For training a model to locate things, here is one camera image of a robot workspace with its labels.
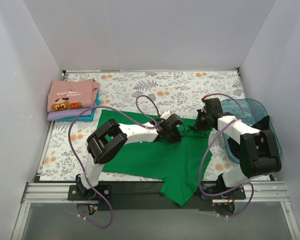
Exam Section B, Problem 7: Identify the floral patterned table mat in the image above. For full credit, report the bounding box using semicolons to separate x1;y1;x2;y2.
37;70;246;182

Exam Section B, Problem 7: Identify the green t shirt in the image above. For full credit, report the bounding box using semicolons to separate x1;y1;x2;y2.
103;118;211;207

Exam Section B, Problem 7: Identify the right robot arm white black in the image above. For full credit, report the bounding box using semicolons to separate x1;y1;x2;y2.
194;94;282;199

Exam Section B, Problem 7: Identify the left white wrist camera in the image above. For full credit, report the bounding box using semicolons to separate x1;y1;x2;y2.
160;110;173;120

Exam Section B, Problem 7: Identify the aluminium frame rail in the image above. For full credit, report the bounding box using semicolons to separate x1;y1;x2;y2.
11;181;300;240

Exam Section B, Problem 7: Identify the pink folded printed t shirt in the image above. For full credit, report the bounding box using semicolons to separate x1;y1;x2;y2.
47;78;100;113

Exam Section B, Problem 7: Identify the lilac folded t shirt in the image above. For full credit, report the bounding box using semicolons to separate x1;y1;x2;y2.
47;107;96;122

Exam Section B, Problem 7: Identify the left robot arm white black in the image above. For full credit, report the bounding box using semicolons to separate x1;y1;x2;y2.
75;111;184;200

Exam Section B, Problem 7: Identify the black t shirt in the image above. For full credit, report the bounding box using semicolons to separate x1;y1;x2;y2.
227;115;270;164

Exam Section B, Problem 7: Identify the teal folded t shirt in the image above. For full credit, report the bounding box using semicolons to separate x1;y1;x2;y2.
55;92;101;122

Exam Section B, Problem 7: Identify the blue transparent plastic bin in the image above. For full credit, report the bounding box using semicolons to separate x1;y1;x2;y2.
220;98;270;164

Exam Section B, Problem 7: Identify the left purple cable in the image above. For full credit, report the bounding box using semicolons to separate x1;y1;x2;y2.
67;94;164;230

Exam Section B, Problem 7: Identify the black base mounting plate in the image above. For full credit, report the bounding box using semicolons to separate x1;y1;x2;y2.
67;181;246;211

